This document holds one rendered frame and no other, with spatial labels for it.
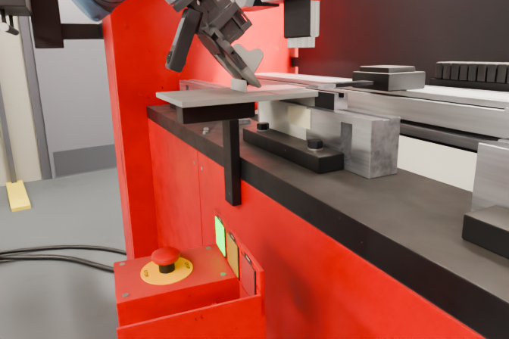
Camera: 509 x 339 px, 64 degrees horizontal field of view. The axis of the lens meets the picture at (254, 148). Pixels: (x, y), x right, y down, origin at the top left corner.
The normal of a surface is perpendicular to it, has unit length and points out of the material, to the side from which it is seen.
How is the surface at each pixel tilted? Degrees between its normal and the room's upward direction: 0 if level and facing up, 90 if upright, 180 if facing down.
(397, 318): 90
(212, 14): 90
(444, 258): 0
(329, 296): 90
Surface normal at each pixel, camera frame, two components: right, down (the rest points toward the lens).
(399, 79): 0.44, 0.21
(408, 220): -0.02, -0.97
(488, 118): -0.90, 0.12
